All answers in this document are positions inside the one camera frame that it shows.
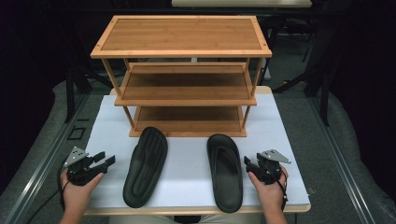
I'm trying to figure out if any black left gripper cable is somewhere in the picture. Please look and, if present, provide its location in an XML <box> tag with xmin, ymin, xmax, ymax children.
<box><xmin>26</xmin><ymin>160</ymin><xmax>70</xmax><ymax>224</ymax></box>

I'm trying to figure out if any person's left hand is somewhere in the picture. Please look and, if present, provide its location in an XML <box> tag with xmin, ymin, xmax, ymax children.
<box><xmin>60</xmin><ymin>169</ymin><xmax>105</xmax><ymax>216</ymax></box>

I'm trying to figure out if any black slipper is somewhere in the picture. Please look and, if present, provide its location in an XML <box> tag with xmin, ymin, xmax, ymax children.
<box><xmin>122</xmin><ymin>126</ymin><xmax>169</xmax><ymax>209</ymax></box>
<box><xmin>206</xmin><ymin>133</ymin><xmax>244</xmax><ymax>214</ymax></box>

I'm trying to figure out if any wooden three-tier shoe rack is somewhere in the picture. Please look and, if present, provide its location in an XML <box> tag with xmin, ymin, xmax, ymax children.
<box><xmin>90</xmin><ymin>14</ymin><xmax>274</xmax><ymax>138</ymax></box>

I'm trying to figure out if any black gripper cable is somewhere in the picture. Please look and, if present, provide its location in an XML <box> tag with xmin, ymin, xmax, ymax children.
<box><xmin>26</xmin><ymin>160</ymin><xmax>70</xmax><ymax>224</ymax></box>
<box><xmin>270</xmin><ymin>166</ymin><xmax>290</xmax><ymax>213</ymax></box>

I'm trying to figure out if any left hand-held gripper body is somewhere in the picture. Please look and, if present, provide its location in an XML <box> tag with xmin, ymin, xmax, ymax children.
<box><xmin>63</xmin><ymin>147</ymin><xmax>109</xmax><ymax>187</ymax></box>

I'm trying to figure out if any metal floor rail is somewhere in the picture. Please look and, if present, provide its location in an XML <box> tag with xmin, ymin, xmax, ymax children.
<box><xmin>2</xmin><ymin>92</ymin><xmax>92</xmax><ymax>224</ymax></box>
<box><xmin>306</xmin><ymin>95</ymin><xmax>378</xmax><ymax>224</ymax></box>

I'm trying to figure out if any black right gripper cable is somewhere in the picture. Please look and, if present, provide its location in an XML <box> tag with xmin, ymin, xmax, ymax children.
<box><xmin>270</xmin><ymin>166</ymin><xmax>290</xmax><ymax>213</ymax></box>

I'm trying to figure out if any person's right hand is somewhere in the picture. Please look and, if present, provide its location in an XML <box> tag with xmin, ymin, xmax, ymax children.
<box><xmin>247</xmin><ymin>164</ymin><xmax>290</xmax><ymax>216</ymax></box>

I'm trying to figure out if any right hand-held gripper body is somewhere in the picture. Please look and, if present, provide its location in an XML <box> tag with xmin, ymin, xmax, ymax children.
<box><xmin>253</xmin><ymin>148</ymin><xmax>292</xmax><ymax>186</ymax></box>

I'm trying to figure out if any black metal stand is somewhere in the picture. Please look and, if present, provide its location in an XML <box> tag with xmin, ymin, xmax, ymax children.
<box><xmin>62</xmin><ymin>18</ymin><xmax>114</xmax><ymax>124</ymax></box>
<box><xmin>271</xmin><ymin>17</ymin><xmax>332</xmax><ymax>127</ymax></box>

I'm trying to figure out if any white table mat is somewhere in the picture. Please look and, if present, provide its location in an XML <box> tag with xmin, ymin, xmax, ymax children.
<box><xmin>84</xmin><ymin>92</ymin><xmax>311</xmax><ymax>208</ymax></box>

